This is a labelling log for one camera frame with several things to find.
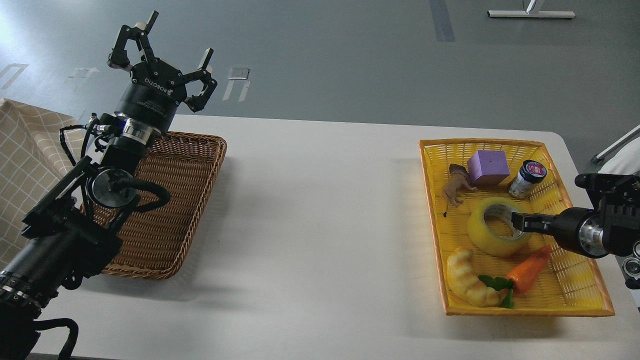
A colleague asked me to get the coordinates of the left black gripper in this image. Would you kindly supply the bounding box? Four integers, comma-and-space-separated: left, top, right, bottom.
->
107, 11, 219, 130

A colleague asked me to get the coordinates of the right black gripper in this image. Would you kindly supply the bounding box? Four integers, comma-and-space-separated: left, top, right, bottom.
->
510, 207, 599, 259

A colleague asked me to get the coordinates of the yellow tape roll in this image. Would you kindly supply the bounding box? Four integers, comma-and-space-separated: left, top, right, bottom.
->
467, 196, 531, 258

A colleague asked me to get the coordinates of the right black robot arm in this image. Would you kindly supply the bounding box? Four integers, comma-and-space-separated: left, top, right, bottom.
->
510, 173, 640, 290

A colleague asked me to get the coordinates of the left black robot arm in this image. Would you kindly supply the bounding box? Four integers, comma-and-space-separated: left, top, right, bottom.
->
0, 11, 217, 360

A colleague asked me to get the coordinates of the small jar blue lid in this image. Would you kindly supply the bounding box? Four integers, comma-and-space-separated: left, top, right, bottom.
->
508, 159, 547, 200

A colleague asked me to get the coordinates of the toy carrot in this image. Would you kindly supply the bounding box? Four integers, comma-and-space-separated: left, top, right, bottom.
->
478, 244, 553, 309

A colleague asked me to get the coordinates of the yellow plastic basket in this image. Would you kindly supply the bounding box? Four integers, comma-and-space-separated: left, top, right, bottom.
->
419, 137, 615, 317

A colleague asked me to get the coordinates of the purple foam cube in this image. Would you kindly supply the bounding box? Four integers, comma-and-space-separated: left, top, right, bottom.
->
466, 149, 511, 186

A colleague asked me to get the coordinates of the brown toy dog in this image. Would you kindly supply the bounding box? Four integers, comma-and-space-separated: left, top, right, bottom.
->
442, 164, 478, 208

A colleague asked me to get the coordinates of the toy croissant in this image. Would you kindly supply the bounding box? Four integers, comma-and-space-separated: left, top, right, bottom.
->
445, 247, 503, 308

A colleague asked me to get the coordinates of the white clothed person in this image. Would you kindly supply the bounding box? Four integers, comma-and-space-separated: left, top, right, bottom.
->
598, 139, 640, 176

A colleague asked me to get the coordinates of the beige checkered cloth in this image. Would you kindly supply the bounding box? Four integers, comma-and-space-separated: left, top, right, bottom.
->
0, 98, 85, 266

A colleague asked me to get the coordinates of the brown wicker basket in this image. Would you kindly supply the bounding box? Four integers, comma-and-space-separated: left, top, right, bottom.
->
80, 131, 228, 281

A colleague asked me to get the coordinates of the white metal stand base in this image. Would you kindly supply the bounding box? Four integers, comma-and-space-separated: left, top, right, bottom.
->
486, 0, 576, 19

